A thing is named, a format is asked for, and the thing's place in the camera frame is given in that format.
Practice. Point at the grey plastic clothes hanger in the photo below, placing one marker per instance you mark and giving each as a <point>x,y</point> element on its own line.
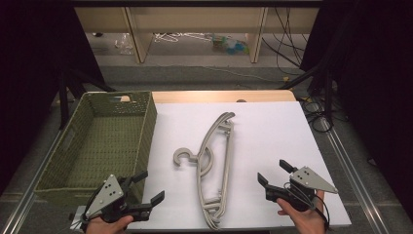
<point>210,223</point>
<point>228,152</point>

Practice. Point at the silver metal bracket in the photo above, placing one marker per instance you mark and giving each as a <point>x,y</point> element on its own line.
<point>76,216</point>

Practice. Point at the aluminium floor rail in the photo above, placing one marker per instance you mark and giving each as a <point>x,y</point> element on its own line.
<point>29,191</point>
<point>354,175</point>

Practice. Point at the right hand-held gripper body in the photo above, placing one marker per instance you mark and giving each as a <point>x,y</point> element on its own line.
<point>308,180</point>

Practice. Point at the white table sheet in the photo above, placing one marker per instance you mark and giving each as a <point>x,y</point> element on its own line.
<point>269,139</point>

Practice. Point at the light wooden table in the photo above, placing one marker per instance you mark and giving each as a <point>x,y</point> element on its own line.
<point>220,96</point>

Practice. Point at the clear plastic bag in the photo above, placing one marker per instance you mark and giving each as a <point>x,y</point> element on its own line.
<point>124,44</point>

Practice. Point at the black curtain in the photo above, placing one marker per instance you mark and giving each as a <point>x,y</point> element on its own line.
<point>373,81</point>
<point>32,81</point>

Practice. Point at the person's right hand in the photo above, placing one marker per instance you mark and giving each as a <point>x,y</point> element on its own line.
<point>308,222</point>

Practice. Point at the green woven basket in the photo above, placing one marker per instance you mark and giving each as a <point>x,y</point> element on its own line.
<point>107,146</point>

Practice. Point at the person's left hand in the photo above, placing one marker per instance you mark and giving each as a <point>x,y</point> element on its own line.
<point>107,227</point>

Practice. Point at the colourful plastic bundle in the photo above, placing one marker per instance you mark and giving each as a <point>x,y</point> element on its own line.
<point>232,45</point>

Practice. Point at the beige wooden desk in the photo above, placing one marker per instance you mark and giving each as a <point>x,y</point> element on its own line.
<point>195,19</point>

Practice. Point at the black metal stand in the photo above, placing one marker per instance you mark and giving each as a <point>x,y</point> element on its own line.
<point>65,97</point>
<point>328,94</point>

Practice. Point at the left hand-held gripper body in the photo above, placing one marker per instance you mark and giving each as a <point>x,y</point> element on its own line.
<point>107,195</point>

